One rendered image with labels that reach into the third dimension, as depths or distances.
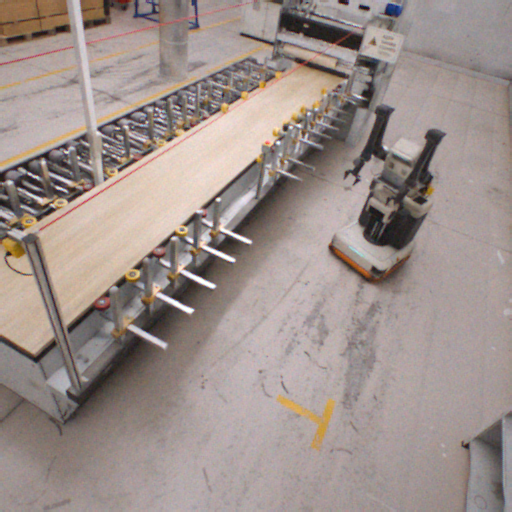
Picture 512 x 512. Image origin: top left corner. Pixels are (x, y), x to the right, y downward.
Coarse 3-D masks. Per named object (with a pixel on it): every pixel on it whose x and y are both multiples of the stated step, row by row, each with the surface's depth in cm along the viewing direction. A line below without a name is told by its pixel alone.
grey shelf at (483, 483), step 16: (496, 416) 250; (480, 432) 261; (496, 432) 258; (480, 448) 264; (496, 448) 266; (480, 464) 256; (496, 464) 258; (480, 480) 248; (496, 480) 250; (480, 496) 241; (496, 496) 243
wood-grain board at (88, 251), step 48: (288, 96) 466; (192, 144) 348; (240, 144) 361; (96, 192) 277; (144, 192) 286; (192, 192) 295; (48, 240) 237; (96, 240) 243; (144, 240) 249; (0, 288) 206; (96, 288) 216; (48, 336) 190
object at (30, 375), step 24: (240, 192) 354; (168, 240) 263; (120, 288) 232; (96, 312) 219; (0, 336) 191; (72, 336) 208; (0, 360) 218; (24, 360) 197; (48, 360) 198; (120, 360) 279; (24, 384) 225; (48, 408) 232; (72, 408) 240
